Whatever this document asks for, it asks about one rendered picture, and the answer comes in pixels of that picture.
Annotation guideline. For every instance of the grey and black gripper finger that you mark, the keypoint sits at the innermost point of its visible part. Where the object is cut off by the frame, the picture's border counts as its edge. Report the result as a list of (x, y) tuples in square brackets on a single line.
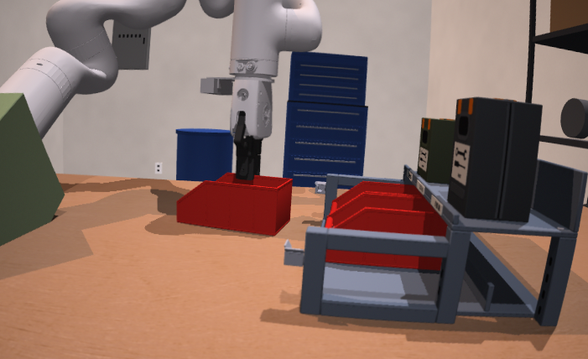
[(245, 160), (257, 149)]

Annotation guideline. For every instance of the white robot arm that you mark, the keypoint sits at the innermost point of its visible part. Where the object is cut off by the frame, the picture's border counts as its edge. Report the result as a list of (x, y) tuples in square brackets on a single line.
[(50, 78)]

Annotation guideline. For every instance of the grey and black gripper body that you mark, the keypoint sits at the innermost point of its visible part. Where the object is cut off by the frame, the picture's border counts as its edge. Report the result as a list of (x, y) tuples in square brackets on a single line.
[(257, 104)]

